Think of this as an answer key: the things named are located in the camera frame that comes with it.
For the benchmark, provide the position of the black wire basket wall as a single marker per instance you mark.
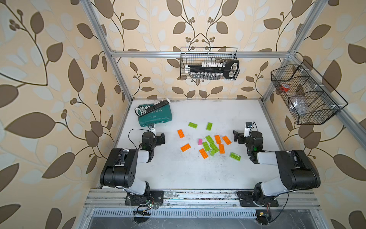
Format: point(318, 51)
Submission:
point(197, 55)
point(322, 98)

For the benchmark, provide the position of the green lego brick far left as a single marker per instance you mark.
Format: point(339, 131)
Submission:
point(193, 125)

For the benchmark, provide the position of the clear plastic bag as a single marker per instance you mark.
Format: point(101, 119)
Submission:
point(298, 105)

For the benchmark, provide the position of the black wire basket back wall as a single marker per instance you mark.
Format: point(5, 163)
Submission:
point(197, 55)

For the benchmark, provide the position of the green lego brick centre top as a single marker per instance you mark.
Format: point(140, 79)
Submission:
point(209, 140)

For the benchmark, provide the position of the orange lego brick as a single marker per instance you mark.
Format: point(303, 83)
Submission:
point(218, 139)
point(180, 133)
point(203, 153)
point(226, 140)
point(221, 148)
point(185, 147)

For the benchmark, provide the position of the black bit holder on case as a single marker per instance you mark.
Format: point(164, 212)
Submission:
point(146, 109)

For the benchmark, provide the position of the green lego brick far right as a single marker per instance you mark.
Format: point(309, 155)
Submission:
point(209, 126)

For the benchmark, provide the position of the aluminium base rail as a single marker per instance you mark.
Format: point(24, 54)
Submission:
point(193, 203)

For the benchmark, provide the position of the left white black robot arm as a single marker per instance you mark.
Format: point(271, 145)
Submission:
point(120, 169)

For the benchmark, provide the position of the green tool case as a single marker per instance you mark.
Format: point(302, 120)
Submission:
point(162, 115)

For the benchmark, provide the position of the green lego brick lower right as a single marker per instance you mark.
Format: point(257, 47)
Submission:
point(235, 156)

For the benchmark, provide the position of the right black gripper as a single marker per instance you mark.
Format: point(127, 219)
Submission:
point(241, 137)

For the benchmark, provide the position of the black wire basket right wall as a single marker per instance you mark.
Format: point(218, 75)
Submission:
point(322, 98)

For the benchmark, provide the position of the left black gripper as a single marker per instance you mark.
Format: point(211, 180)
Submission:
point(157, 139)

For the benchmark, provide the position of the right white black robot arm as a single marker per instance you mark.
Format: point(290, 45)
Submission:
point(296, 172)

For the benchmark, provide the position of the black socket set in basket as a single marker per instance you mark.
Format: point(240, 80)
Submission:
point(226, 70)

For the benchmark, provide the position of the green lego brick centre left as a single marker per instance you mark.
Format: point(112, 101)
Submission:
point(206, 146)

